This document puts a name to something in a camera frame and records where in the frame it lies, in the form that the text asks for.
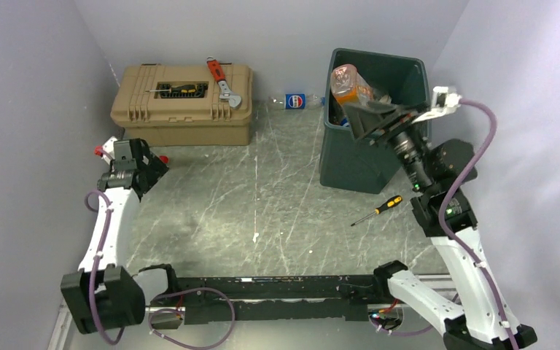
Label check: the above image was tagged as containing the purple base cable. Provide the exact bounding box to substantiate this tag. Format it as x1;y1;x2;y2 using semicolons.
147;287;236;350

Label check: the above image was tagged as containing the blue cap bottle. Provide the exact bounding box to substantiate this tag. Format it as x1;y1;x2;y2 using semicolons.
268;93;326;110

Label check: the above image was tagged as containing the crushed orange bottle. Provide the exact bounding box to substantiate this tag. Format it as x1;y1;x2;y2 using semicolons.
330;64;374;105

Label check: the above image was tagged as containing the red handled adjustable wrench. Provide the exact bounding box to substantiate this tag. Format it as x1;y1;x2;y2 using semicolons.
206;56;242;109

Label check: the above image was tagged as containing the tan plastic toolbox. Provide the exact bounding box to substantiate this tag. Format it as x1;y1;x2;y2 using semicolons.
110;63;254;147

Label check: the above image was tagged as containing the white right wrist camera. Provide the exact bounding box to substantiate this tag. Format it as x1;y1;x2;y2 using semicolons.
420;86;462;120

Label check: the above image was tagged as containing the black yellow screwdriver in toolbox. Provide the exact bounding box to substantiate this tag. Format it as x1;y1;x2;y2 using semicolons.
148;84;197;93

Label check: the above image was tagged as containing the black yellow screwdriver on table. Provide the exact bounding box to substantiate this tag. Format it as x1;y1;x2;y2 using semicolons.
350;195;403;227

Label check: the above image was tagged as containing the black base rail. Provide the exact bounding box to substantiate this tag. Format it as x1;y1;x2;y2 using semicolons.
151;275;394;325

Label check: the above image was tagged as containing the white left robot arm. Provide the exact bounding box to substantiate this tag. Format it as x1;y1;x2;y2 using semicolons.
61;137;181;345

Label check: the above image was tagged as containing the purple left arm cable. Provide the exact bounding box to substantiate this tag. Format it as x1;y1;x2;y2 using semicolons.
84;189;126;346

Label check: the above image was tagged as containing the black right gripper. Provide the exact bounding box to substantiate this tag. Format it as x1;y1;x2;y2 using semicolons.
340;99;430;189

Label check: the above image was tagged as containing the dark green plastic bin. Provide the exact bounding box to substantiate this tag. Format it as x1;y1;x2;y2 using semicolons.
319;48;430;194

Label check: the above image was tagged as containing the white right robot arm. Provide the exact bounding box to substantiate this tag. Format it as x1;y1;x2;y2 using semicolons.
343;102;537;349

